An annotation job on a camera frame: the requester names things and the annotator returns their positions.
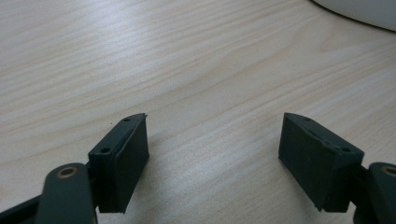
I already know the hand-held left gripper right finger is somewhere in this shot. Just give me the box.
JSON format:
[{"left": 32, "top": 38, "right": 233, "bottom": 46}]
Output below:
[{"left": 277, "top": 112, "right": 365, "bottom": 214}]

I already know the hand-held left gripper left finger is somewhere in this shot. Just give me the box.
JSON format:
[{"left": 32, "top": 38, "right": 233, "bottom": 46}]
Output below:
[{"left": 88, "top": 112, "right": 150, "bottom": 215}]

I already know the white round object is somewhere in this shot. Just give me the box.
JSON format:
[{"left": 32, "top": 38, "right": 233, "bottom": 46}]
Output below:
[{"left": 311, "top": 0, "right": 396, "bottom": 33}]

